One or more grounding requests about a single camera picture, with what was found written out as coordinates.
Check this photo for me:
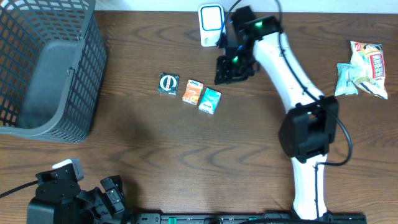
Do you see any dark grey plastic mesh basket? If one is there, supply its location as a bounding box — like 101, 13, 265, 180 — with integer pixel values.
1, 0, 107, 143

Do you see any dark green round-logo box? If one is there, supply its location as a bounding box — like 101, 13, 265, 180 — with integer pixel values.
158, 73, 180, 95

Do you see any white barcode scanner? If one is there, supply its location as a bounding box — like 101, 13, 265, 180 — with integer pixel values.
198, 4, 225, 47

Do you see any green tissue pack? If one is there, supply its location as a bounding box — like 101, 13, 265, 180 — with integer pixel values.
198, 88, 221, 114

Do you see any teal wipes pack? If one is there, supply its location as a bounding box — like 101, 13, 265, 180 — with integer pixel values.
335, 63, 361, 96

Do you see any orange tissue pack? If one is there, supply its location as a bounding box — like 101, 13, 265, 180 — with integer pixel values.
182, 80, 204, 105

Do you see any cream wet wipes pack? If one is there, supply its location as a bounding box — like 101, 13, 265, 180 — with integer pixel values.
350, 41, 388, 100

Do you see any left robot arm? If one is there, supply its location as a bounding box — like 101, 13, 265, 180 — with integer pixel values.
27, 159, 136, 224

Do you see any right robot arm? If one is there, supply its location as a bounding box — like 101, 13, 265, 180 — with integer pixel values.
215, 6, 338, 221

